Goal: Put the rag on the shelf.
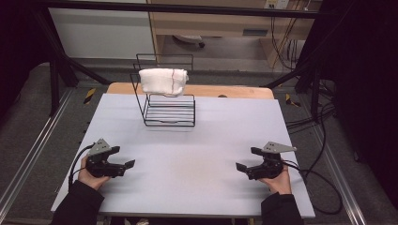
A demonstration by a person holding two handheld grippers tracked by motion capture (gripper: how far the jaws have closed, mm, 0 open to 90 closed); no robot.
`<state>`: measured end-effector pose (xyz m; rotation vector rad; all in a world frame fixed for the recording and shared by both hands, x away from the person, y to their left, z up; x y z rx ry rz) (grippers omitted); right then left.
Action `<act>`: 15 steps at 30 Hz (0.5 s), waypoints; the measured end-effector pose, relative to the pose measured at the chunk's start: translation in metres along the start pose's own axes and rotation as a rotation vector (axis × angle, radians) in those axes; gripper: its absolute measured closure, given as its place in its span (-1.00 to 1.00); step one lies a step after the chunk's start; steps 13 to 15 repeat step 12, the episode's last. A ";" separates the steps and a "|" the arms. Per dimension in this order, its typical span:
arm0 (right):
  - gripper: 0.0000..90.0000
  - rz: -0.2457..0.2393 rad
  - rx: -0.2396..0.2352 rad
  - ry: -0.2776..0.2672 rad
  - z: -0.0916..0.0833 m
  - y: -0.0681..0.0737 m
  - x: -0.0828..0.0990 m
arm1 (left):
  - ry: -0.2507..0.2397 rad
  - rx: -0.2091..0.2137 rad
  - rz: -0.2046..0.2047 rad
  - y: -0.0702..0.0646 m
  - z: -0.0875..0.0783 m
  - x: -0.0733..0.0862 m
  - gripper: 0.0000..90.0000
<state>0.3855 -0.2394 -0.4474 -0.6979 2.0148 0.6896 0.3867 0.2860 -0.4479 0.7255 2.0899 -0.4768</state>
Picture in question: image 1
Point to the white towel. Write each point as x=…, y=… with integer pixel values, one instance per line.
x=159, y=81

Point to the person's right hand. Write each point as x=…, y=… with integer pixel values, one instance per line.
x=280, y=184

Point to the black metal crossbar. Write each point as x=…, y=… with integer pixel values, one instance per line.
x=187, y=9

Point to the person's left hand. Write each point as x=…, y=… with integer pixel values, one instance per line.
x=89, y=181

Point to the office chair base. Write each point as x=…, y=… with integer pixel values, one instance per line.
x=189, y=39

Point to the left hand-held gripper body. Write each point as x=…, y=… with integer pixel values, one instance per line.
x=101, y=167

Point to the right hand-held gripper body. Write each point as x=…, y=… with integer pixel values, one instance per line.
x=269, y=168

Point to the black metal stand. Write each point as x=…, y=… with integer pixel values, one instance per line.
x=54, y=81
x=314, y=93

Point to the aluminium floor rail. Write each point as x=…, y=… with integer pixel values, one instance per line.
x=34, y=146
x=344, y=184

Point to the black yellow floor tape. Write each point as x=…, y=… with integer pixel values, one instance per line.
x=292, y=100
x=89, y=95

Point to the white cabinet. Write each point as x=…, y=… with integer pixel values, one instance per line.
x=103, y=34

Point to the wooden table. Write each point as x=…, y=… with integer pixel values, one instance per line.
x=219, y=91

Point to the light wooden desk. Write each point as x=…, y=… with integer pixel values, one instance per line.
x=219, y=26

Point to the wall power outlet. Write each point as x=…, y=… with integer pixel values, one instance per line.
x=277, y=3

